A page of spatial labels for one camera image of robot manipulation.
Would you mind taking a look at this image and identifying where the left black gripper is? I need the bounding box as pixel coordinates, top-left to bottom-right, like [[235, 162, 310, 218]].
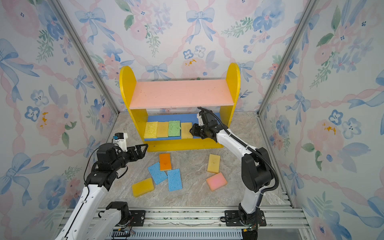
[[111, 142, 147, 172]]

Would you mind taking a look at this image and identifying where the pale yellow sponge underneath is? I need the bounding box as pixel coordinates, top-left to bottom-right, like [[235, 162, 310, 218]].
[[181, 123, 193, 139]]

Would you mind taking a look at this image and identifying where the bright yellow cellulose sponge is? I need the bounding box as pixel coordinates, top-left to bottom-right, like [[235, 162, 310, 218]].
[[144, 122, 159, 139]]

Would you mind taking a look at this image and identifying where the yellow sponge with green back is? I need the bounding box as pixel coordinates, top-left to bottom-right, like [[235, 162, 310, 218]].
[[157, 122, 169, 138]]

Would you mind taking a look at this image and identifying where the small yellow sponge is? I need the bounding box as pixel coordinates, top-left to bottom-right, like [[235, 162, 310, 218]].
[[207, 154, 221, 174]]

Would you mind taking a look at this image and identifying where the blue sponge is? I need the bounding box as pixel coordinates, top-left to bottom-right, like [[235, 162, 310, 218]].
[[168, 169, 183, 192], [148, 162, 168, 185]]

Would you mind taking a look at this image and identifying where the yellow pink blue toy shelf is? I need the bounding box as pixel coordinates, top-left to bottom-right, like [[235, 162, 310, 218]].
[[120, 63, 241, 152]]

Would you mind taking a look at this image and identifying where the pink orange sponge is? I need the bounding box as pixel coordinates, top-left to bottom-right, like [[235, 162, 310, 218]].
[[206, 173, 228, 192]]

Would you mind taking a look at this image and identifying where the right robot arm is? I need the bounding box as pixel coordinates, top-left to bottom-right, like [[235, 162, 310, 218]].
[[190, 108, 280, 227]]

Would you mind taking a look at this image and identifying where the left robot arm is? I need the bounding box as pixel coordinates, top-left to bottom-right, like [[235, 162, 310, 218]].
[[56, 143, 149, 240]]

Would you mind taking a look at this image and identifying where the thick yellow sponge front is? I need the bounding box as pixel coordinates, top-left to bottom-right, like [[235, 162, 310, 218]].
[[132, 178, 155, 198]]

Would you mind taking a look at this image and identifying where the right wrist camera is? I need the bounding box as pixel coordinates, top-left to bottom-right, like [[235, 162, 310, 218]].
[[197, 107, 211, 126]]

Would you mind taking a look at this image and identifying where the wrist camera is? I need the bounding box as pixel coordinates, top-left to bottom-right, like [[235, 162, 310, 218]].
[[112, 133, 128, 152], [197, 107, 211, 126]]

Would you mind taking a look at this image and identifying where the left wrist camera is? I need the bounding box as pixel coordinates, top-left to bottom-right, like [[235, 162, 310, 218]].
[[112, 133, 128, 152]]

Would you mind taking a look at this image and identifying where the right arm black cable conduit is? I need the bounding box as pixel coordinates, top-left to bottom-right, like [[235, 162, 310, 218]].
[[197, 106, 280, 193]]

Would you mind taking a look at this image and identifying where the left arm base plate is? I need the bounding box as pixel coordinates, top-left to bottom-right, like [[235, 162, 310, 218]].
[[102, 209, 147, 227]]

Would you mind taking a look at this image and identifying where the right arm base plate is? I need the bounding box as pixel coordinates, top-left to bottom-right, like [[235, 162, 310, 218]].
[[220, 209, 267, 228]]

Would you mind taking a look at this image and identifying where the left corner aluminium post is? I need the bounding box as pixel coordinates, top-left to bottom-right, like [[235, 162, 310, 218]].
[[48, 0, 120, 115]]

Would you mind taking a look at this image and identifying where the corner aluminium post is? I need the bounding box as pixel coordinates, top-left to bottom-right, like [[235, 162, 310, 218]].
[[258, 0, 319, 117], [48, 0, 120, 115]]

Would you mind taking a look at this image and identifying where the aluminium mounting rail frame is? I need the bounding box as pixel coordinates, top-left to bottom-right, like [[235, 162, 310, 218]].
[[52, 205, 316, 240]]

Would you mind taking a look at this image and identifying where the right corner aluminium post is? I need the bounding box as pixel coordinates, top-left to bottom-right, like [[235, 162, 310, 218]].
[[258, 0, 319, 117]]

